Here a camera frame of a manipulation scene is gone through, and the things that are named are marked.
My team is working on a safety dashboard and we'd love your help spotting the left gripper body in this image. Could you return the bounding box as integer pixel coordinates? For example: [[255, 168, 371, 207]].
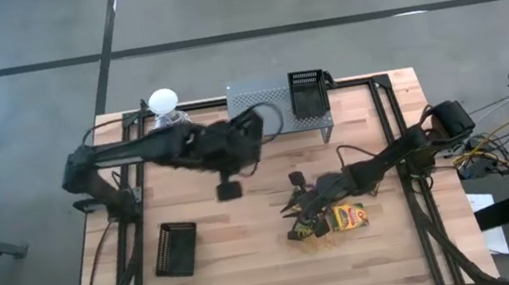
[[202, 108, 274, 204]]

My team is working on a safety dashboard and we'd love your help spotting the white paper sheet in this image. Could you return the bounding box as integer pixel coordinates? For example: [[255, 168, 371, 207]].
[[465, 188, 509, 260]]

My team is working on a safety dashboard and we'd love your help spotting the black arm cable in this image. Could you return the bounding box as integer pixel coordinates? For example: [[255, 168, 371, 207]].
[[334, 141, 366, 172], [248, 99, 288, 146]]

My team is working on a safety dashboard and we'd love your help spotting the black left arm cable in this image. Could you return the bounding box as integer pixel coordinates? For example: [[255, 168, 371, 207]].
[[248, 99, 288, 146]]

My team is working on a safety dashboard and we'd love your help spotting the black aluminium table frame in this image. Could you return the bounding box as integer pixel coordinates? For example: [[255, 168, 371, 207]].
[[48, 61, 497, 285]]

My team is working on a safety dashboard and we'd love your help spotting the yellow crayon box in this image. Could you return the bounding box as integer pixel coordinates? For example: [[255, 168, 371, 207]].
[[327, 200, 370, 233]]

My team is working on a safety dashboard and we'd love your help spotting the yellow cable bundle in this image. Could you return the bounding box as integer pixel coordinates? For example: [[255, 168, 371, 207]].
[[446, 113, 509, 199]]

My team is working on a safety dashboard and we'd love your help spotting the white globe lamp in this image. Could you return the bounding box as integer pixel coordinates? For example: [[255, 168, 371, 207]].
[[146, 85, 181, 118]]

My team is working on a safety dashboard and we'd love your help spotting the yellow rubber band pile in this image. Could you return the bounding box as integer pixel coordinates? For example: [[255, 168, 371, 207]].
[[293, 229, 347, 258]]

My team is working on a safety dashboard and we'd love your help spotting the grey perforated metal shelf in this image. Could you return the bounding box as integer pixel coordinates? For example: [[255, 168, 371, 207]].
[[224, 68, 338, 157]]

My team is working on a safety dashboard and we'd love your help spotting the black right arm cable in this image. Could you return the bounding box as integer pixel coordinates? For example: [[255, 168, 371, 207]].
[[334, 141, 366, 172]]

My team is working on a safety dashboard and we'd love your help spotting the yellow and green tool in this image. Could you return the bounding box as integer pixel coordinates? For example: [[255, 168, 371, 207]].
[[294, 218, 318, 241]]

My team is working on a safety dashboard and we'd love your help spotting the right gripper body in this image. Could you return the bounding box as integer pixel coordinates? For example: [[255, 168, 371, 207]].
[[287, 163, 361, 242]]

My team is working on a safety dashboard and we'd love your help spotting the dark grey metal bracket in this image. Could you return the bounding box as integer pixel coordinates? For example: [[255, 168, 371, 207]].
[[71, 194, 109, 216]]

